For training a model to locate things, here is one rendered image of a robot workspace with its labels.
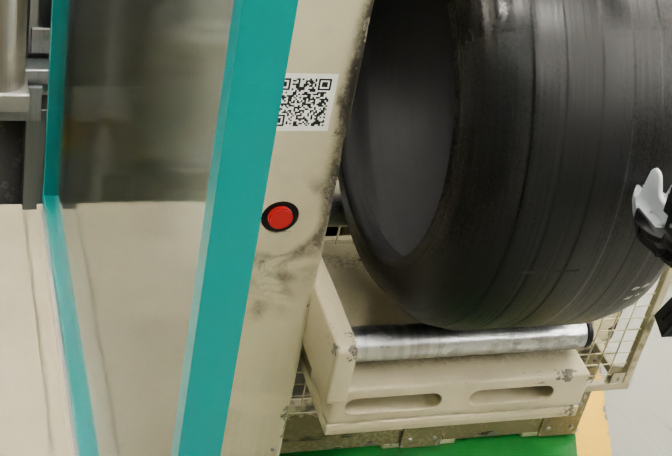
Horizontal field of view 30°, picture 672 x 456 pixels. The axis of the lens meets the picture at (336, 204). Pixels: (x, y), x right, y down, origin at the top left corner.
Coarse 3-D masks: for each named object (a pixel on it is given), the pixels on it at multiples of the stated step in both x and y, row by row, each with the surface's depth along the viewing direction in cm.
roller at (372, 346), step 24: (360, 336) 155; (384, 336) 156; (408, 336) 157; (432, 336) 158; (456, 336) 159; (480, 336) 160; (504, 336) 161; (528, 336) 162; (552, 336) 163; (576, 336) 164; (360, 360) 156; (384, 360) 158
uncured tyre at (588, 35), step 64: (384, 0) 176; (448, 0) 135; (512, 0) 129; (576, 0) 129; (640, 0) 132; (384, 64) 181; (448, 64) 184; (512, 64) 128; (576, 64) 128; (640, 64) 131; (384, 128) 181; (448, 128) 184; (512, 128) 129; (576, 128) 129; (640, 128) 131; (384, 192) 179; (448, 192) 136; (512, 192) 130; (576, 192) 131; (384, 256) 156; (448, 256) 138; (512, 256) 135; (576, 256) 136; (640, 256) 139; (448, 320) 147; (512, 320) 147; (576, 320) 151
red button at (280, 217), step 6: (276, 210) 148; (282, 210) 148; (288, 210) 148; (270, 216) 148; (276, 216) 148; (282, 216) 148; (288, 216) 148; (270, 222) 148; (276, 222) 148; (282, 222) 149; (288, 222) 149; (276, 228) 149
